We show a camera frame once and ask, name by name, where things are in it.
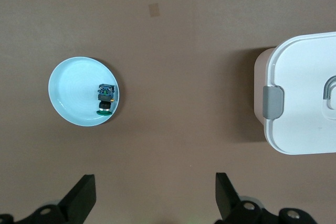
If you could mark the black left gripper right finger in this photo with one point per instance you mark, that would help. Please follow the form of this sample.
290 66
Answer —
228 203

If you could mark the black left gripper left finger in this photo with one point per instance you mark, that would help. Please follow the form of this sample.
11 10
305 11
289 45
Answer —
78 203

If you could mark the white lidded lunch box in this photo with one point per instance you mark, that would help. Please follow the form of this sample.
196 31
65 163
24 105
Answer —
302 100

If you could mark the light blue round plate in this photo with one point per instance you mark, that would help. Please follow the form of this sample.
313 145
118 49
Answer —
72 90

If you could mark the small brown tape patch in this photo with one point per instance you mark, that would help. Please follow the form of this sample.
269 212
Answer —
153 10

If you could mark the green push button switch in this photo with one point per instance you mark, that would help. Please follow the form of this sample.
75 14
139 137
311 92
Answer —
105 99

